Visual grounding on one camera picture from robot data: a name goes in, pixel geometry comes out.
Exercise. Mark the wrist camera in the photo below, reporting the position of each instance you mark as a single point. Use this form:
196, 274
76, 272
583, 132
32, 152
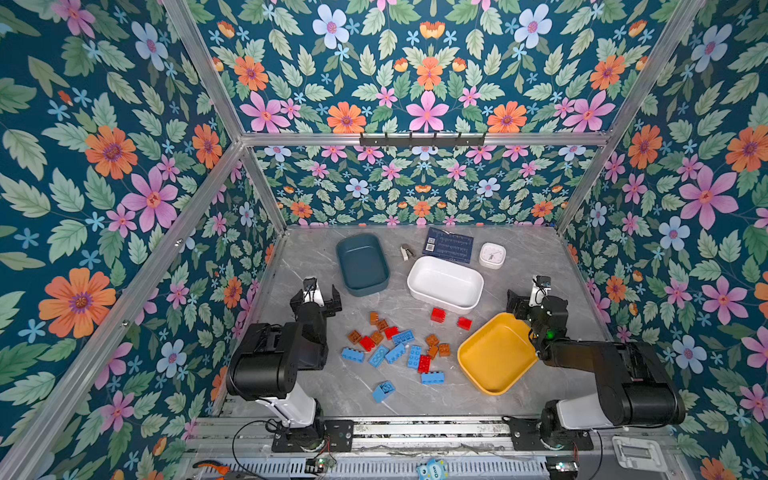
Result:
541, 287
310, 292

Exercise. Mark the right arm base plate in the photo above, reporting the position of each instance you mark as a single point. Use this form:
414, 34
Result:
528, 434

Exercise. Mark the white rectangular bin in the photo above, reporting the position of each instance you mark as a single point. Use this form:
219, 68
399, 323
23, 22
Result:
446, 285

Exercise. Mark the orange handled pliers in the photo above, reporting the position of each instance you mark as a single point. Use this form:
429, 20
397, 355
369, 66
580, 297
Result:
220, 470

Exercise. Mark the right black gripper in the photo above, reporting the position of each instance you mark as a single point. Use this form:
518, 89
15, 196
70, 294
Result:
522, 305

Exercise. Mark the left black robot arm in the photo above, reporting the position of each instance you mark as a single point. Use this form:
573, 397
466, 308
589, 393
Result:
264, 368

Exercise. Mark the light blue toy figure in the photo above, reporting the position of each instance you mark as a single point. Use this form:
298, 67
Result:
434, 469

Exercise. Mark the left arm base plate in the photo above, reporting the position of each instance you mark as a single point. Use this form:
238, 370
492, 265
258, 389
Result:
322, 436

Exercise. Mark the light blue lego brick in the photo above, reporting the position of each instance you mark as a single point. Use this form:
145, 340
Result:
414, 356
404, 337
432, 378
396, 353
353, 355
378, 356
383, 391

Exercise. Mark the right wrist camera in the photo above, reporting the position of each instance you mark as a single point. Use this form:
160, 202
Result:
541, 287

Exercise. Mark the white round timer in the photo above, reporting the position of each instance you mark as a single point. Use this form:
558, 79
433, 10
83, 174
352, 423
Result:
492, 255

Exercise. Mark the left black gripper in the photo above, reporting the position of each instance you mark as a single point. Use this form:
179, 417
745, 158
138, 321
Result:
315, 305

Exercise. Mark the small beige metal clip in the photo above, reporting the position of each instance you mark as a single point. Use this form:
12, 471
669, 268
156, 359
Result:
407, 253

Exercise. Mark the yellow square tray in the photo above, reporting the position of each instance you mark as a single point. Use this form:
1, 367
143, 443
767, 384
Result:
498, 354

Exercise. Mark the teal rectangular bin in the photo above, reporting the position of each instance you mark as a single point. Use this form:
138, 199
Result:
363, 265

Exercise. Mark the red lego brick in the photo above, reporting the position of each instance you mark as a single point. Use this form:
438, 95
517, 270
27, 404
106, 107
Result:
391, 332
367, 343
464, 323
424, 364
438, 315

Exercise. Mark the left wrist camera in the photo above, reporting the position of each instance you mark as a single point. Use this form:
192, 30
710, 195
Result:
310, 292

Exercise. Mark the black wall hook rail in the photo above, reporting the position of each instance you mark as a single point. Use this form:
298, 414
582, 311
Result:
408, 140

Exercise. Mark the white plastic bracket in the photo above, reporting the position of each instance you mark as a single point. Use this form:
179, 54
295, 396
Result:
639, 454

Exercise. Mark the dark blue printed card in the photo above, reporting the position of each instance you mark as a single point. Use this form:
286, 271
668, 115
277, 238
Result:
448, 246

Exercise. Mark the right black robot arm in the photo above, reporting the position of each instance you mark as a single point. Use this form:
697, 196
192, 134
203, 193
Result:
633, 389

